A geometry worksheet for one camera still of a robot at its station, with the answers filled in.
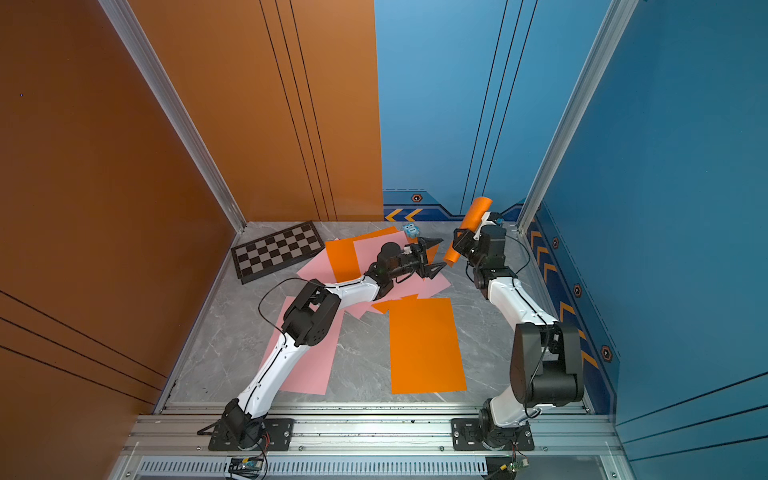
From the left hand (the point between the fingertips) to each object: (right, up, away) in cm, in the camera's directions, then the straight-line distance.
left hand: (448, 245), depth 90 cm
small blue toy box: (-10, +6, +26) cm, 28 cm away
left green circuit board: (-51, -54, -19) cm, 76 cm away
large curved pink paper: (-40, -37, -4) cm, 55 cm away
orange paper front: (-36, -4, +21) cm, 42 cm away
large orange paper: (+5, +7, -7) cm, 11 cm away
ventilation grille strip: (-34, -53, -21) cm, 66 cm away
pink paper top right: (-27, -3, +23) cm, 36 cm away
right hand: (+3, +4, -1) cm, 5 cm away
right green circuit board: (+12, -52, -21) cm, 57 cm away
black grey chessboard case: (-64, -4, +16) cm, 65 cm away
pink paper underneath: (-44, -8, +17) cm, 48 cm away
